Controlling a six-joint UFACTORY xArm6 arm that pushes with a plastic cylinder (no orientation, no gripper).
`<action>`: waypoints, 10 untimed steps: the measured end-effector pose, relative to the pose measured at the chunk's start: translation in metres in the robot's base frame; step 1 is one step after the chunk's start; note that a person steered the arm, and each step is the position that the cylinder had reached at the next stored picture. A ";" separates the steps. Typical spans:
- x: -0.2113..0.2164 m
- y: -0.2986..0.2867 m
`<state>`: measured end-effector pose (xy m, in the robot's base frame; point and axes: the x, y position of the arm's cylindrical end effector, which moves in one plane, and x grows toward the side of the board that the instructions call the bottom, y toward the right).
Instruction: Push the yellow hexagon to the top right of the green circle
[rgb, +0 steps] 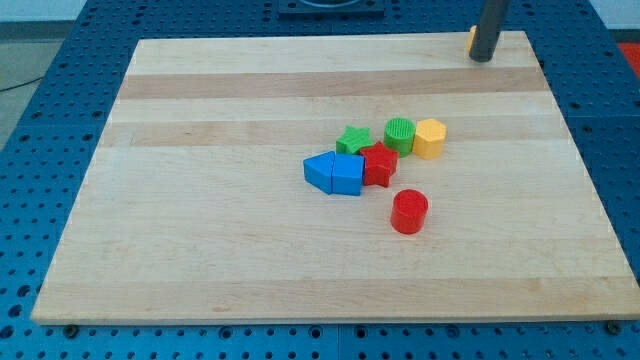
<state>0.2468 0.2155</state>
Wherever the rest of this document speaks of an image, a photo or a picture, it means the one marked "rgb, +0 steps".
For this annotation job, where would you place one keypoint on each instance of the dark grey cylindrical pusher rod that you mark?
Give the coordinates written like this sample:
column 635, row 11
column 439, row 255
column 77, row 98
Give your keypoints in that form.
column 489, row 26

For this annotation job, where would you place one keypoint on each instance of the yellow hexagon block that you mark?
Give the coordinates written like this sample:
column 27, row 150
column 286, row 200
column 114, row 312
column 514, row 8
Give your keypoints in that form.
column 429, row 138

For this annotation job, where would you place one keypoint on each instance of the green circle block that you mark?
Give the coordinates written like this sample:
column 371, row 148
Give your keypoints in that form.
column 399, row 135

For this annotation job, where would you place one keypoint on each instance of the red circle block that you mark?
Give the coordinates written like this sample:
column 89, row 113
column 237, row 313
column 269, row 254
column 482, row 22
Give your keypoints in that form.
column 409, row 211

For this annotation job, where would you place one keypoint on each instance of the yellow block behind rod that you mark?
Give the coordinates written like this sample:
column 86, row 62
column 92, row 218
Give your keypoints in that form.
column 471, row 39

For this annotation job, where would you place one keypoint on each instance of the green star block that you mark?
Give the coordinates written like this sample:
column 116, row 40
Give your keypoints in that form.
column 353, row 140

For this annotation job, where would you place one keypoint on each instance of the red star block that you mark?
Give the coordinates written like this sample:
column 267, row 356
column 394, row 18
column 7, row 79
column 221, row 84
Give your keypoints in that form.
column 380, row 164

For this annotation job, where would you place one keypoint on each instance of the blue cube block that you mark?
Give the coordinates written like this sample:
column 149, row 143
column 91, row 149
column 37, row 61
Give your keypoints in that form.
column 347, row 174

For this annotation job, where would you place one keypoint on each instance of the blue triangle block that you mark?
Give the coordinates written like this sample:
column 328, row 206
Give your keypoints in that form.
column 318, row 171

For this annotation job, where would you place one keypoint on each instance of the wooden board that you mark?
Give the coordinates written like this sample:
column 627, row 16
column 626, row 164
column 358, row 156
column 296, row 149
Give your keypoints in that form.
column 194, row 208

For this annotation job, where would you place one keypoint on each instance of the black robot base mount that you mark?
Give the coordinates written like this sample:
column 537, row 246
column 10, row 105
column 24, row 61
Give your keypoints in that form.
column 331, row 8

